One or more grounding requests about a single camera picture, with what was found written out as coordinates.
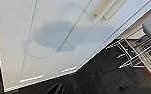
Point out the white wardrobe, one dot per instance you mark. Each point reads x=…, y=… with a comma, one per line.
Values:
x=11, y=40

